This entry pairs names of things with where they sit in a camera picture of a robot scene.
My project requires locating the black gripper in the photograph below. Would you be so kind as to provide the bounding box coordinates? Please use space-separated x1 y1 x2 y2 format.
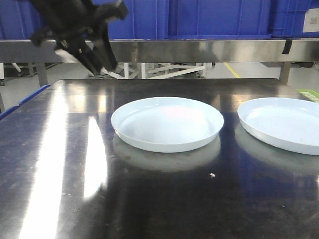
30 0 129 74

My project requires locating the pale blue plate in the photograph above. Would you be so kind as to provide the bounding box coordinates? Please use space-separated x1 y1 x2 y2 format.
237 97 319 156
111 97 224 153

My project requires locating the middle blue plastic bin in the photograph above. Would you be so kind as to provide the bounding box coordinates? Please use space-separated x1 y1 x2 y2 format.
108 0 169 40

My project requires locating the blue plastic bin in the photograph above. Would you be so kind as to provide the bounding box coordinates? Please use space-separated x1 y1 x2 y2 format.
0 0 54 40
167 0 319 40
108 0 169 40

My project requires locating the left blue plastic bin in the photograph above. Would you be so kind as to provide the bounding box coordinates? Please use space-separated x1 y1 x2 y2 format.
0 0 54 40

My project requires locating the right blue plastic bin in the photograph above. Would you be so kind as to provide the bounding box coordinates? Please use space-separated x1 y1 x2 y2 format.
167 0 319 40

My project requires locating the black tape strip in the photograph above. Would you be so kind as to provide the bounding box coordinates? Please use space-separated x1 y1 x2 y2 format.
282 39 293 55

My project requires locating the white paper label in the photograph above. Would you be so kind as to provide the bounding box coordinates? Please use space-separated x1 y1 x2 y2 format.
303 8 319 33

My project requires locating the stainless steel shelf rail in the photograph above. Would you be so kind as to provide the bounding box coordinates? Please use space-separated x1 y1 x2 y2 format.
0 38 319 63

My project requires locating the left steel shelf post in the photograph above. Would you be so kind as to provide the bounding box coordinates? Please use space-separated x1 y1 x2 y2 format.
35 63 48 87

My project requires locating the steel shelf post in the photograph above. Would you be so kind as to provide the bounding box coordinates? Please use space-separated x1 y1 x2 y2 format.
279 62 292 84
35 63 48 87

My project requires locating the white metal frame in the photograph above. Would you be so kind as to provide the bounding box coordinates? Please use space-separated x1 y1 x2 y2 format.
89 63 211 79

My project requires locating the right steel shelf post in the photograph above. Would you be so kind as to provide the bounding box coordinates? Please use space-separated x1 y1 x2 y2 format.
279 62 292 84

